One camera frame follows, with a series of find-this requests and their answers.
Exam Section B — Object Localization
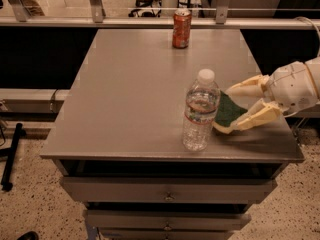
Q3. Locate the clear plastic water bottle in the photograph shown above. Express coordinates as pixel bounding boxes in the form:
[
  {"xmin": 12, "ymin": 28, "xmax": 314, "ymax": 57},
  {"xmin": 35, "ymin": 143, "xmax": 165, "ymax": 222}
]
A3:
[{"xmin": 182, "ymin": 69, "xmax": 221, "ymax": 151}]

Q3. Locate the black shoe tip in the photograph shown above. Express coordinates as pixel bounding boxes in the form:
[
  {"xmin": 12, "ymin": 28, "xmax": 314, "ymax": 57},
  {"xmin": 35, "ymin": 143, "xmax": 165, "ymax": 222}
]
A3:
[{"xmin": 17, "ymin": 231, "xmax": 39, "ymax": 240}]

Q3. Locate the top grey drawer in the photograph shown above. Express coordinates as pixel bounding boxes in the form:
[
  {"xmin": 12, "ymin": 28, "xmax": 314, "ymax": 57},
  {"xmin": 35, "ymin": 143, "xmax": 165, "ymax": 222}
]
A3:
[{"xmin": 61, "ymin": 177, "xmax": 277, "ymax": 204}]

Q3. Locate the white cable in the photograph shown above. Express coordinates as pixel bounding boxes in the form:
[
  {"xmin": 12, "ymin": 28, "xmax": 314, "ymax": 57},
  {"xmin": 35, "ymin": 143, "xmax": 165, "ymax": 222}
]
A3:
[{"xmin": 294, "ymin": 15, "xmax": 320, "ymax": 58}]

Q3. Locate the black metal stand leg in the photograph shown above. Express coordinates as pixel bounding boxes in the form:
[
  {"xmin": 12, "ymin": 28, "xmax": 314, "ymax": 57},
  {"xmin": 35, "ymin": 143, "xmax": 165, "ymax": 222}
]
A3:
[{"xmin": 0, "ymin": 123, "xmax": 26, "ymax": 192}]

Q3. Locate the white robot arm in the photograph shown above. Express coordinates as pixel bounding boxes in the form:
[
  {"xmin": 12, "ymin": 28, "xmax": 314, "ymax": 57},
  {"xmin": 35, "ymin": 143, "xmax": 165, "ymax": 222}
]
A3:
[{"xmin": 226, "ymin": 57, "xmax": 320, "ymax": 133}]

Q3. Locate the middle grey drawer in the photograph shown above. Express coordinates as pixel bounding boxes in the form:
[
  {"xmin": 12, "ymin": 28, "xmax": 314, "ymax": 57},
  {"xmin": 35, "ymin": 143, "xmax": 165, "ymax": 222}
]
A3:
[{"xmin": 84, "ymin": 210, "xmax": 251, "ymax": 231}]

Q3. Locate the orange soda can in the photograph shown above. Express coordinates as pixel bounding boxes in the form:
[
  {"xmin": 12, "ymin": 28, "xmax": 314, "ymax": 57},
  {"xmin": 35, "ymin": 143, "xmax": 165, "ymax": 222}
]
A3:
[{"xmin": 172, "ymin": 8, "xmax": 192, "ymax": 49}]

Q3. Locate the black office chair base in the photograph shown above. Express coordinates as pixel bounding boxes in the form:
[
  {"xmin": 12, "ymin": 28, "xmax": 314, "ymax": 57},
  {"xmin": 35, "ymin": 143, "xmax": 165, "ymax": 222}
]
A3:
[{"xmin": 128, "ymin": 0, "xmax": 161, "ymax": 18}]

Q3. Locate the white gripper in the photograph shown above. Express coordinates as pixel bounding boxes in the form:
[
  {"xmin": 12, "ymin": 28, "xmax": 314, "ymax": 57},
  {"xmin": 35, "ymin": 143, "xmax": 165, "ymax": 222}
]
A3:
[{"xmin": 225, "ymin": 61, "xmax": 319, "ymax": 131}]

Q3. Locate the bottom grey drawer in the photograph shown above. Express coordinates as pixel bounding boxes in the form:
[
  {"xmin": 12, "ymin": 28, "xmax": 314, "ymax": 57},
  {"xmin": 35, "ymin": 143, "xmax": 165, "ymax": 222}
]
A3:
[{"xmin": 100, "ymin": 229, "xmax": 232, "ymax": 240}]

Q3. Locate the grey drawer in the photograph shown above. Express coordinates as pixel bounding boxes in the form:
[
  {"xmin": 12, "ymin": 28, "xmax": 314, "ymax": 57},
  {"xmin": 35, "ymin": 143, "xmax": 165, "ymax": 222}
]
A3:
[
  {"xmin": 84, "ymin": 210, "xmax": 251, "ymax": 231},
  {"xmin": 61, "ymin": 177, "xmax": 277, "ymax": 204},
  {"xmin": 100, "ymin": 229, "xmax": 232, "ymax": 240}
]

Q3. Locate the green and yellow sponge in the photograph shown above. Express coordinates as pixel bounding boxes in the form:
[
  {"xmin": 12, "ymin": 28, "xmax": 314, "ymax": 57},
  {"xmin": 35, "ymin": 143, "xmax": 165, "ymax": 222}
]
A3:
[{"xmin": 212, "ymin": 92, "xmax": 247, "ymax": 134}]

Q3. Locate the grey drawer cabinet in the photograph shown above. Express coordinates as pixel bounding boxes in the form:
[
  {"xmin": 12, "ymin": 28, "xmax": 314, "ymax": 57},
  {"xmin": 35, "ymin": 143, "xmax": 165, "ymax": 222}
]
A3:
[{"xmin": 39, "ymin": 28, "xmax": 306, "ymax": 240}]

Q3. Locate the metal railing frame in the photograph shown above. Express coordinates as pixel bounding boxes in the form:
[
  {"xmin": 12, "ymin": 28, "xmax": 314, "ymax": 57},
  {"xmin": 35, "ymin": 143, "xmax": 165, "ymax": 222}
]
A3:
[{"xmin": 0, "ymin": 0, "xmax": 320, "ymax": 30}]

